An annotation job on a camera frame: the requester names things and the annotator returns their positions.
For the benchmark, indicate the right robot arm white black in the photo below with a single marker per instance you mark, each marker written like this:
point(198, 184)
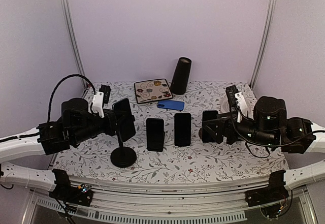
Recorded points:
point(269, 127)

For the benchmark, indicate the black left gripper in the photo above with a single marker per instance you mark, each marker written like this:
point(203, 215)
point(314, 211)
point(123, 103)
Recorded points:
point(111, 120)

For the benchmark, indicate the black tall phone holder stand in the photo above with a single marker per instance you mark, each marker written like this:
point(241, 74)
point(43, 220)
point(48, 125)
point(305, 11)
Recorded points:
point(123, 156)

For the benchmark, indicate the blue phone face down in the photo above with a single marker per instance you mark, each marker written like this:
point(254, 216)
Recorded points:
point(171, 105)

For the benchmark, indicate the left aluminium frame post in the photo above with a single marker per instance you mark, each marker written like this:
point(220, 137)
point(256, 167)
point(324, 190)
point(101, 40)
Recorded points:
point(72, 37)

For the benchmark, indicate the brown round wooden coaster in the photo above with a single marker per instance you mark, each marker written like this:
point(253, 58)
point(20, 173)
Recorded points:
point(200, 133)

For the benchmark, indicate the floral square ceramic plate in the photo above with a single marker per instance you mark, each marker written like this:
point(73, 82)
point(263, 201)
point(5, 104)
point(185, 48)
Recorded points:
point(152, 91)

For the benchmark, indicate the blue edged black phone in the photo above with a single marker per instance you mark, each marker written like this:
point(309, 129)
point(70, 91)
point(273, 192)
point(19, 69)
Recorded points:
point(209, 129)

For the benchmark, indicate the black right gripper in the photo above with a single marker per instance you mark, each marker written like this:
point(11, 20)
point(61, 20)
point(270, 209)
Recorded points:
point(229, 121)

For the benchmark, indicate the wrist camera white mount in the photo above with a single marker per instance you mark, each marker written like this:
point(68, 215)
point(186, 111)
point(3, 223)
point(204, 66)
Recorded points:
point(237, 103)
point(100, 98)

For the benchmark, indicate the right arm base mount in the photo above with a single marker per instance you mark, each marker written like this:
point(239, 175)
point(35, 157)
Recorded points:
point(274, 191)

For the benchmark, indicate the small black phone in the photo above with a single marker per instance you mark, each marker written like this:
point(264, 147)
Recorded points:
point(155, 134)

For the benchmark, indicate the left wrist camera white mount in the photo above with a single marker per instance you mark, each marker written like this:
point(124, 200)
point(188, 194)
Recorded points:
point(100, 98)

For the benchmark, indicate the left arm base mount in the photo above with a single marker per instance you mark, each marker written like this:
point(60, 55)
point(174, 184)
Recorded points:
point(64, 191)

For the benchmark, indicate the aluminium frame post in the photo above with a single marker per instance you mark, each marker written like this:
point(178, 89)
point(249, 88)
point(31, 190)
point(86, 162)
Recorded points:
point(262, 48)
point(72, 37)

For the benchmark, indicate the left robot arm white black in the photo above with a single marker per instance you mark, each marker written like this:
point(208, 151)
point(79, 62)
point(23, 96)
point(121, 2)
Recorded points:
point(76, 125)

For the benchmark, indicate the teal cased dark phone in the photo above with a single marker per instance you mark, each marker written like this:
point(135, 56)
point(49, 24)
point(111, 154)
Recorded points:
point(123, 105)

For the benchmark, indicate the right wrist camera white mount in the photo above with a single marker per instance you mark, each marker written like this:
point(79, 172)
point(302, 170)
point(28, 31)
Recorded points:
point(237, 103)

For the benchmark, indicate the right aluminium frame post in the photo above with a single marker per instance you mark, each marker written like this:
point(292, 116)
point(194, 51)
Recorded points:
point(262, 48)

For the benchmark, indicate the black cylindrical speaker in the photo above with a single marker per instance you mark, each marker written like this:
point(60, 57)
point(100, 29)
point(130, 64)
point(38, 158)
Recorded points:
point(181, 76)

